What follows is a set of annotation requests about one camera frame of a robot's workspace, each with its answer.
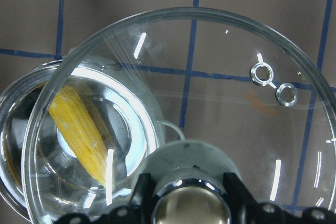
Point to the yellow corn cob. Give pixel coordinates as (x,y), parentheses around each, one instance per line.
(80,132)

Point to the pale green steel pot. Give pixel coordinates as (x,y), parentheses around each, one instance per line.
(42,178)

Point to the glass pot lid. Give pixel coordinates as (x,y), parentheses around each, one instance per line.
(247,101)

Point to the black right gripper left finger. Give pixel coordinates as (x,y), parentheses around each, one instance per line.
(142,192)

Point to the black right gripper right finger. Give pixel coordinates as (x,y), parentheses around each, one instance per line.
(237,193)

